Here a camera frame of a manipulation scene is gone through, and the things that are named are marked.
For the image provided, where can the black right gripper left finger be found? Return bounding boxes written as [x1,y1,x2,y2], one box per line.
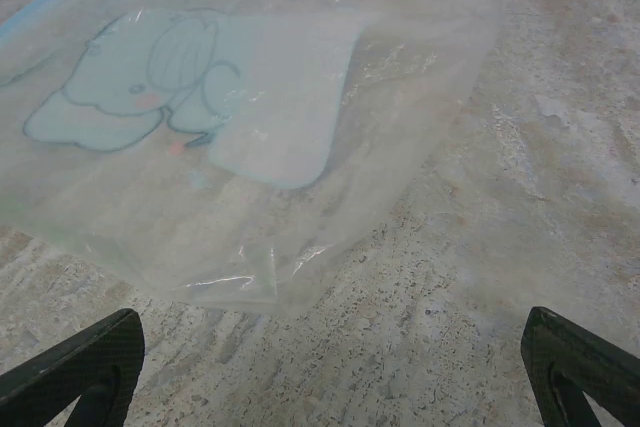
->
[0,307,146,427]

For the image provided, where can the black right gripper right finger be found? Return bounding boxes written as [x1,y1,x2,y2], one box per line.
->
[520,305,640,427]

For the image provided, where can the clear elephant print zip-top bag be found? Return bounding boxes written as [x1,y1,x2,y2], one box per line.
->
[0,0,509,319]

